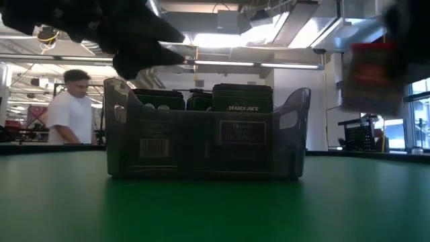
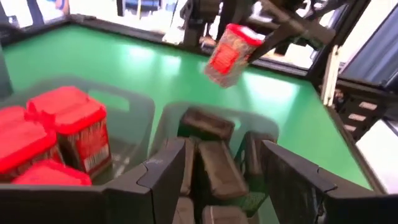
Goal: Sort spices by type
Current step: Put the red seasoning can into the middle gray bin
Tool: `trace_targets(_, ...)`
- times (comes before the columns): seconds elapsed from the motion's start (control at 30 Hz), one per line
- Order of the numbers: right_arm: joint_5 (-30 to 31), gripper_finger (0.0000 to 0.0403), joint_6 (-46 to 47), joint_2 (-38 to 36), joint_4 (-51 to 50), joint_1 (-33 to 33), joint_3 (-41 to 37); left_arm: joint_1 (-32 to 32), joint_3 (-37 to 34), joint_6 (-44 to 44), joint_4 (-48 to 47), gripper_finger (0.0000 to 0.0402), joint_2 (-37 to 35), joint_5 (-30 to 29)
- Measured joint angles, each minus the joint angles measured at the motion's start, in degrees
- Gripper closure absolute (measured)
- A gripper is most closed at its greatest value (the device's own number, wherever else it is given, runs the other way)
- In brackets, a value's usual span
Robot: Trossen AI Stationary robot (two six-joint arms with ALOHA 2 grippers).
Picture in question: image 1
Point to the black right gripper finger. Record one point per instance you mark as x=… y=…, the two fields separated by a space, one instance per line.
x=399 y=60

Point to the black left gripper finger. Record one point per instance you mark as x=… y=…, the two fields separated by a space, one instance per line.
x=141 y=60
x=151 y=30

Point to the red and green parts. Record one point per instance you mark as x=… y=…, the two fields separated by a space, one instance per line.
x=366 y=80

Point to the translucent grey plastic bin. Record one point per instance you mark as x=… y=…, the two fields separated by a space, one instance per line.
x=201 y=161

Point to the small grey sign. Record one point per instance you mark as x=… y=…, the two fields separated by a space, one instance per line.
x=200 y=83

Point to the grey ceiling box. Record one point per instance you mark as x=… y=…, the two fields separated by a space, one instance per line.
x=228 y=21

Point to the black perforated rack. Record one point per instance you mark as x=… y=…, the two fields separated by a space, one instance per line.
x=359 y=136

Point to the person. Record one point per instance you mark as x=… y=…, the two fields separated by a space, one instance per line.
x=70 y=114

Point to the long ceiling light strip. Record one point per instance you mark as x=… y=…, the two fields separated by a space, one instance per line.
x=235 y=63

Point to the small white container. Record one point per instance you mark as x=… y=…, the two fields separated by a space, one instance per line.
x=417 y=151

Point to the white board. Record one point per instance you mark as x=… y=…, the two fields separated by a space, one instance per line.
x=332 y=131

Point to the colourful artwork panel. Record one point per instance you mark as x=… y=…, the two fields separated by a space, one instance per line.
x=35 y=116

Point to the silver ceiling tray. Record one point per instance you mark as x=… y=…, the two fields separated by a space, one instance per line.
x=295 y=23

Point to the green table mat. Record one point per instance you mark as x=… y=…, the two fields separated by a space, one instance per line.
x=302 y=201

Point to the black window frame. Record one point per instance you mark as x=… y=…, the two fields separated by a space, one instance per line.
x=408 y=114

